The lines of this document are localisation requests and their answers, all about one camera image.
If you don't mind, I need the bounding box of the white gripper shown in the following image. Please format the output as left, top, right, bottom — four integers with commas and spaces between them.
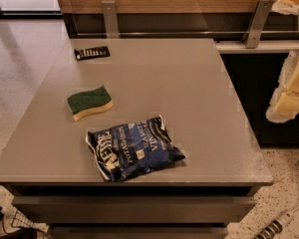
266, 0, 299, 123

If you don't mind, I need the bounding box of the blue Kettle chip bag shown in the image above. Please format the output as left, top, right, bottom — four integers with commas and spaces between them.
86, 117, 185, 182

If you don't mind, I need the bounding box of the white power strip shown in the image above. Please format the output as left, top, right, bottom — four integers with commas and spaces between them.
253, 210, 294, 239

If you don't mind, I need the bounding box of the green and yellow sponge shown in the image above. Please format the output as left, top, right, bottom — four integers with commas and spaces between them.
67, 86, 114, 121

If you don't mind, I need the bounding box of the grey upper drawer front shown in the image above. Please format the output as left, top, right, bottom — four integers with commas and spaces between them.
13, 196, 255, 224

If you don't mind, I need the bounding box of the grey drawer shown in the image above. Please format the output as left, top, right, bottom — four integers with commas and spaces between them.
52, 226, 227, 239
13, 196, 255, 224

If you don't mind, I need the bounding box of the grey lower drawer front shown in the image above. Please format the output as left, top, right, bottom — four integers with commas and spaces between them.
52, 226, 227, 239

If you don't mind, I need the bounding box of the right metal bracket post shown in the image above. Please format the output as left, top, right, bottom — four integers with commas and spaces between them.
242, 0, 274, 49

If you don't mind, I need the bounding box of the metal bracket post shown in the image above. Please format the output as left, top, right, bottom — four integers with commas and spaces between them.
102, 0, 120, 39
242, 0, 274, 49

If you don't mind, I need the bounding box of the left metal bracket post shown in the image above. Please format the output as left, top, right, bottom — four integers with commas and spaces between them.
102, 0, 120, 39

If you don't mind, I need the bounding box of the horizontal metal rail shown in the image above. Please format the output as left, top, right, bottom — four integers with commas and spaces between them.
73, 30, 299, 39

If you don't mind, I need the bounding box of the black wire basket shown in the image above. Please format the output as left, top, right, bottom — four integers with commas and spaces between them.
11, 210, 49, 233

